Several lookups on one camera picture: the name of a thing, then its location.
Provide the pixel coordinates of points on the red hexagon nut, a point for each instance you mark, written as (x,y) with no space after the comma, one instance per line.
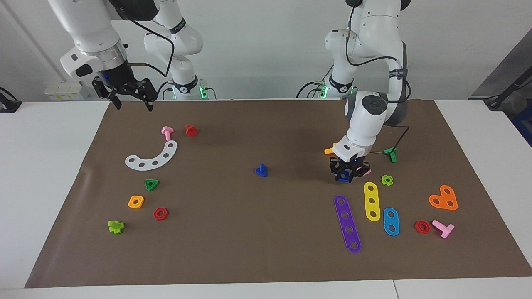
(417,227)
(155,214)

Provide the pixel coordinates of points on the blue box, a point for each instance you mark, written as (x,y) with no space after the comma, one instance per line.
(525,124)

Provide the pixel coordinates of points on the white curved five-hole plate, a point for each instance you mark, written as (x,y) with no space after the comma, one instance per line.
(148,164)

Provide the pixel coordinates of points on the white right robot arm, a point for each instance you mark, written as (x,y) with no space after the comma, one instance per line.
(91,29)

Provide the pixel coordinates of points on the purple four-hole strip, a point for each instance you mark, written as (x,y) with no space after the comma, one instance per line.
(347,223)

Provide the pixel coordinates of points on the orange plastic screw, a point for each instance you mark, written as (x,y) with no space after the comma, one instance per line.
(328,150)

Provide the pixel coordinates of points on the lime green cross screw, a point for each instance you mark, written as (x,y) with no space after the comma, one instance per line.
(115,227)

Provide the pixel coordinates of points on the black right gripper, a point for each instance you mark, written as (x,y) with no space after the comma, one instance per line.
(120,81)

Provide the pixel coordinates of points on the lime green flower nut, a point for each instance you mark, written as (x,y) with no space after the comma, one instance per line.
(383,180)

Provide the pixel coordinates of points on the blue plastic screw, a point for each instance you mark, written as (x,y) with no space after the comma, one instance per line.
(261,171)

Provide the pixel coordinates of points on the blue square nut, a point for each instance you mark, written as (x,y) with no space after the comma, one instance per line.
(344,178)

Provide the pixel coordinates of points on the yellow three-hole plate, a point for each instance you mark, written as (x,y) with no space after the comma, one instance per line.
(371,195)

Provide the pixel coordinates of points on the white power box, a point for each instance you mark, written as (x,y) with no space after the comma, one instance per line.
(62,89)

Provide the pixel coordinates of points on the green triangle nut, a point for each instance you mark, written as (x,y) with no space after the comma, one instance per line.
(156,182)

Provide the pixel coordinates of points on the black stand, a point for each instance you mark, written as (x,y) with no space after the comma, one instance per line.
(498,101)

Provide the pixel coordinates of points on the orange square nut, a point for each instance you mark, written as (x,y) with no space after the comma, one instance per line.
(130,203)

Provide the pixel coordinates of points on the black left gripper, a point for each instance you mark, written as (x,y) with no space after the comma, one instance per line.
(351,166)

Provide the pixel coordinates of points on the blue two-hole plate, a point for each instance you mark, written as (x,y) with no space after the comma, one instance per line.
(391,221)

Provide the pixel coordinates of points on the green plastic screw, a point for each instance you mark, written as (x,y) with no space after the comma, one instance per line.
(391,154)

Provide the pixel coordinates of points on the brown table mat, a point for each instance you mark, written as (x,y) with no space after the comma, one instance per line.
(266,232)

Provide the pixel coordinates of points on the red plastic screw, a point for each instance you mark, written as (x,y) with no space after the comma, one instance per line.
(191,131)

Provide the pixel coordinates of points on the orange heart-shaped plate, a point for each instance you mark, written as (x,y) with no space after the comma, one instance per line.
(444,198)

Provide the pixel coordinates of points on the pink plastic screw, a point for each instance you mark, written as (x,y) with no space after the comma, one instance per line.
(445,229)
(167,133)

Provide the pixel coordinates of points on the pink square nut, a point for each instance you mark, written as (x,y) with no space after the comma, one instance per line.
(367,172)

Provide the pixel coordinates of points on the black clamp mount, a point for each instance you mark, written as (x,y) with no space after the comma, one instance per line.
(10,106)

